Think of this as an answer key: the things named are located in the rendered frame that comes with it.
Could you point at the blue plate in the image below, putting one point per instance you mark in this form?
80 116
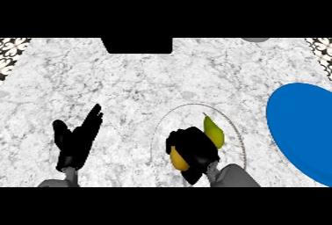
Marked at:
303 132

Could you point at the green pear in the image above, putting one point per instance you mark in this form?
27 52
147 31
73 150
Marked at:
214 132

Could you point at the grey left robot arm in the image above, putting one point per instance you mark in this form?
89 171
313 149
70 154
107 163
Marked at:
65 178

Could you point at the grey round object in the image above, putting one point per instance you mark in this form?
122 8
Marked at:
256 39

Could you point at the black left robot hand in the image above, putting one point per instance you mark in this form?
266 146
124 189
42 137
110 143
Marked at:
77 140

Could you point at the white marble round placemat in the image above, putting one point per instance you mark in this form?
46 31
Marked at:
234 137

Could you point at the yellow lemon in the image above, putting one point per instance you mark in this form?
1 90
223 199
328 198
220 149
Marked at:
179 161

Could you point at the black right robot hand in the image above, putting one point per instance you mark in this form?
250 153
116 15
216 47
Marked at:
197 146

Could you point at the black appliance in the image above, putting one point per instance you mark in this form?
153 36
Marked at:
138 45

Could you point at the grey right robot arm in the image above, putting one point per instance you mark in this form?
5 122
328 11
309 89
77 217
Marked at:
229 175

